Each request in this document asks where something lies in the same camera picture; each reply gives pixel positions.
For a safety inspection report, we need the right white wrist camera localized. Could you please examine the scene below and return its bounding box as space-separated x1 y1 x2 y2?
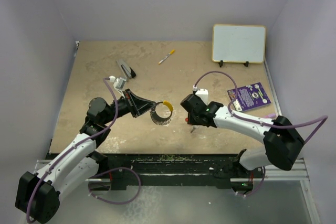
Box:
193 85 208 105

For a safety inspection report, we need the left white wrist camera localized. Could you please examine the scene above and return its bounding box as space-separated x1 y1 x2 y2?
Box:
109 76 127 97

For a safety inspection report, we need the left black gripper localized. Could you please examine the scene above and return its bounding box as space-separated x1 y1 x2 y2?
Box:
101 89 155 124

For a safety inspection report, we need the white yellow marker pen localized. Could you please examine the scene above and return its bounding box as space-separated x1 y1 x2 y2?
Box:
158 49 175 65

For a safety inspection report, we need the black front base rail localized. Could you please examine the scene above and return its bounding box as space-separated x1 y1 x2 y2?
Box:
47 150 263 190

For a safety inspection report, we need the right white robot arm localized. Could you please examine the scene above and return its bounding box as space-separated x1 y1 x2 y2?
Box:
181 93 304 177

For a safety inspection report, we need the red key tag with key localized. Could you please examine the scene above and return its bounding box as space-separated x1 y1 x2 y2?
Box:
185 118 197 133

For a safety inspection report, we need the purple booklet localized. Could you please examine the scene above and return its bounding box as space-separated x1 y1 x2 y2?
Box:
233 82 271 112

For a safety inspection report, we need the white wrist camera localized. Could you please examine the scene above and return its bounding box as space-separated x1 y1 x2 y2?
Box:
109 76 127 97
193 85 208 105

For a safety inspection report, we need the pink eraser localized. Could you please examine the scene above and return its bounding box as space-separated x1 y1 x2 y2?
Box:
265 113 277 119

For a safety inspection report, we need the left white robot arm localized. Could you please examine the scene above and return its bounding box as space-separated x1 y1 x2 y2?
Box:
15 89 156 223

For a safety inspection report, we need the small whiteboard yellow frame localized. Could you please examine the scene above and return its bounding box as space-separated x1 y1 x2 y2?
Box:
212 24 267 65

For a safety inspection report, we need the silver black stapler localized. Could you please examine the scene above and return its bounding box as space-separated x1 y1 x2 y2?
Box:
116 59 137 81

